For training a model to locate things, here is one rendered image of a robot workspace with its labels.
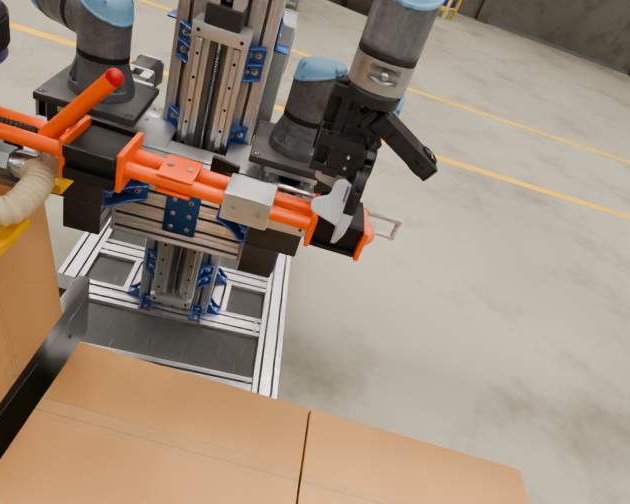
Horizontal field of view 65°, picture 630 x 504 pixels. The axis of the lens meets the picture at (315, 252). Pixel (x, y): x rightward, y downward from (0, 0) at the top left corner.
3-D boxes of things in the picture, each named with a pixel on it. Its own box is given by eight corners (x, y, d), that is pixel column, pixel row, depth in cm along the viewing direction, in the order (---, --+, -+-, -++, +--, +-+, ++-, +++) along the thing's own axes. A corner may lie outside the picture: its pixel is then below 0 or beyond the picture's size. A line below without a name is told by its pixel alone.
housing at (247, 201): (217, 219, 71) (223, 193, 69) (227, 195, 77) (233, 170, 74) (264, 233, 72) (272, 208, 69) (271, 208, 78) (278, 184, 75)
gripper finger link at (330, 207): (300, 233, 70) (319, 170, 68) (340, 244, 71) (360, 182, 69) (301, 238, 67) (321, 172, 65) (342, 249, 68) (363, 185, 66)
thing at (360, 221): (302, 246, 72) (312, 218, 69) (307, 218, 78) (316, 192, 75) (357, 262, 73) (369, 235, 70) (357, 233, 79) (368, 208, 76)
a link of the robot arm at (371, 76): (412, 57, 64) (419, 76, 57) (399, 91, 66) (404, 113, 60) (357, 38, 63) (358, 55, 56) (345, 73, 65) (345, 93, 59)
